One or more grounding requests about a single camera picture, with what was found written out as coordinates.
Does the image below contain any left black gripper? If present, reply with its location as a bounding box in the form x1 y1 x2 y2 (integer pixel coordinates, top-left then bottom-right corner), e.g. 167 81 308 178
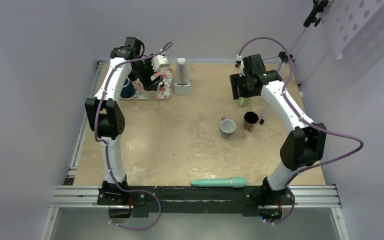
132 54 163 91

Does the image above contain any green mug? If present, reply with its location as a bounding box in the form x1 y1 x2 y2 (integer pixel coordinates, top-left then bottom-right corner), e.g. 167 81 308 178
237 97 250 108

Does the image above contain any brown mug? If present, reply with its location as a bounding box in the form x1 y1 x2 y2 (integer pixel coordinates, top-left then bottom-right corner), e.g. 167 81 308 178
242 111 259 132

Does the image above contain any grey mug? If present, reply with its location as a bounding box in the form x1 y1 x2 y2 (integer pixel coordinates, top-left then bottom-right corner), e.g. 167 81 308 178
219 116 236 139

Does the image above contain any teal cylindrical tool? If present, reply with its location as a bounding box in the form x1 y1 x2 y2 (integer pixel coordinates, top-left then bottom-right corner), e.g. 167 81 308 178
190 177 248 188

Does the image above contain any perforated music stand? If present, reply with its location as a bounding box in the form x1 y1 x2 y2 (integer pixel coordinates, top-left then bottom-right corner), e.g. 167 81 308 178
235 0 384 125

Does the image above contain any cream mug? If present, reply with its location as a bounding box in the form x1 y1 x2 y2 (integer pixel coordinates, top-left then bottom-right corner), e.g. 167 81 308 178
142 89 160 99

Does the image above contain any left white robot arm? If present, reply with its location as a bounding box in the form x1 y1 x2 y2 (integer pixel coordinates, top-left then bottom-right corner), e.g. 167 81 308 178
84 37 173 205

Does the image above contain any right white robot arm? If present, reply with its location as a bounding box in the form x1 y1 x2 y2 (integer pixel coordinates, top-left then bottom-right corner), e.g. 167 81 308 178
229 54 326 204

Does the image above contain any dark blue mug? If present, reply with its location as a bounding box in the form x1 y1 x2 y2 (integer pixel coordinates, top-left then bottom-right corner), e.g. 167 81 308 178
120 77 136 99

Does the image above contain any floral tray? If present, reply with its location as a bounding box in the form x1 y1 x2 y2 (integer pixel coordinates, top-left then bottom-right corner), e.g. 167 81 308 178
130 68 173 100

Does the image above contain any white metronome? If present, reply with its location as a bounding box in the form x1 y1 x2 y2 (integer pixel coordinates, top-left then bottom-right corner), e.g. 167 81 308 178
173 58 192 96

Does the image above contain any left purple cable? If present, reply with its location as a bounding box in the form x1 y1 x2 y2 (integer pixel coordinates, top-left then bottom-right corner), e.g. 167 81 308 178
94 41 174 233

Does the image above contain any purple cable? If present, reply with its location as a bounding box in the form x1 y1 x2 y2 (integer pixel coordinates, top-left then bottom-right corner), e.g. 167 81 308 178
94 41 174 233
237 37 364 226

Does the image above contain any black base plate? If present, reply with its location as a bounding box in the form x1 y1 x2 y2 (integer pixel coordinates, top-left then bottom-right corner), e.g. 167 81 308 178
96 185 293 219

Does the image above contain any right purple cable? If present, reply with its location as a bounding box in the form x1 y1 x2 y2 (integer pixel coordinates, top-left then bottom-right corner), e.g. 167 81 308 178
237 37 364 226

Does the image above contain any aluminium frame rail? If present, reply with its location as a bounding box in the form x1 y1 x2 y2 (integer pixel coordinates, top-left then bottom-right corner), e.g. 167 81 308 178
41 64 349 240

